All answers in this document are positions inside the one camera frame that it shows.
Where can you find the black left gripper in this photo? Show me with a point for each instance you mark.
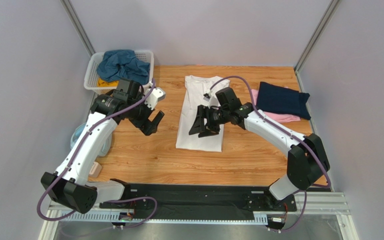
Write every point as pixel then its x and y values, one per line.
pixel 152 127

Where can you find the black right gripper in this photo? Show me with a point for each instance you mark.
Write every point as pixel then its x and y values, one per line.
pixel 208 117

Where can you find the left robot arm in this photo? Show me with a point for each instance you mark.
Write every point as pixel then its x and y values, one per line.
pixel 68 185

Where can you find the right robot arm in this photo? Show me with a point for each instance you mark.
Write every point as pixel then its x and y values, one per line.
pixel 306 157

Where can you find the yellow t-shirt in basket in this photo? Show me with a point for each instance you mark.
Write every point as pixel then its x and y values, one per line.
pixel 105 84

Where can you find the beige power strip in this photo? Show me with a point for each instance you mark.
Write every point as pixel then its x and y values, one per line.
pixel 95 170

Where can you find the crumpled blue t-shirt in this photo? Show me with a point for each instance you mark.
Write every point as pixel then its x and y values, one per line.
pixel 123 64

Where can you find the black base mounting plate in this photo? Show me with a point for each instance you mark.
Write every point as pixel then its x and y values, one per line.
pixel 200 202

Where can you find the folded navy t-shirt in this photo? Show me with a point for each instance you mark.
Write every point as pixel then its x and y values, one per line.
pixel 281 100

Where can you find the light blue plastic object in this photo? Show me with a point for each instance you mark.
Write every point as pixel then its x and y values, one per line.
pixel 76 135

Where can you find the white plastic laundry basket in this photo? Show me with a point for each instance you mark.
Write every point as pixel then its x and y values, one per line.
pixel 92 79

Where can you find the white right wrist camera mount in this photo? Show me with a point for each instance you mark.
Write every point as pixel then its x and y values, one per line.
pixel 207 96

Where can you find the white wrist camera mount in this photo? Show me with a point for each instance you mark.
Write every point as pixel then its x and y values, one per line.
pixel 207 96
pixel 154 96

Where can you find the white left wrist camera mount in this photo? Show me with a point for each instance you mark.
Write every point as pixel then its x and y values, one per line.
pixel 154 96

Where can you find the left corner aluminium post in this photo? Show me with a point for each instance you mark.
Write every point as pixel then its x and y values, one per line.
pixel 77 24

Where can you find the corner aluminium post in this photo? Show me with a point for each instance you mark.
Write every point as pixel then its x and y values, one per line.
pixel 77 24
pixel 317 33

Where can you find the right corner aluminium post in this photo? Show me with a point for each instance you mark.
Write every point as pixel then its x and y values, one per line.
pixel 317 33

